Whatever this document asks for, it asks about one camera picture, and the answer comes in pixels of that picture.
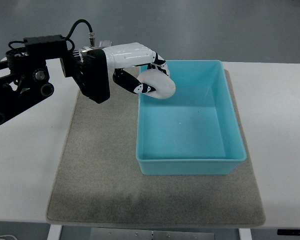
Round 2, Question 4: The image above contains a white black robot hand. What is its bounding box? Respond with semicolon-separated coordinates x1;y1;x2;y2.
74;42;171;104

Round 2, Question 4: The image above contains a white bunny toy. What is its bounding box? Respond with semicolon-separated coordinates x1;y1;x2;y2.
137;69;176;99

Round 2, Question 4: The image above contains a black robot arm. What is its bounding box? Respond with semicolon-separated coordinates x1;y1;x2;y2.
0;19;95;125

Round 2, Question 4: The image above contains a blue plastic box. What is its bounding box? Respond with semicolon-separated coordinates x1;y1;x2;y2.
136;60;247;175

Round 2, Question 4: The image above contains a grey felt mat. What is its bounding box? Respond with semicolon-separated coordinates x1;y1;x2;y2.
46;83;266;228

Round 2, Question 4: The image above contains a white left table leg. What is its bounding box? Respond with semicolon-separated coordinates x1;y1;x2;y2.
47;224;63;240

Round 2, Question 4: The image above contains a white table leg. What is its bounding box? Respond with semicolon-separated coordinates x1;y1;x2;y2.
47;224;63;240
238;228;253;240

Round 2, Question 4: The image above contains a white right table leg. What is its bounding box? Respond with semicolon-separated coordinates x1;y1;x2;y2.
238;228;253;240

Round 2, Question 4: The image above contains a black table control panel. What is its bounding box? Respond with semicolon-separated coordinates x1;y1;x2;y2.
277;229;300;237

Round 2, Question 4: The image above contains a grey metal base plate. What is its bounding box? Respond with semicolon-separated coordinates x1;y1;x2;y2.
89;228;215;240

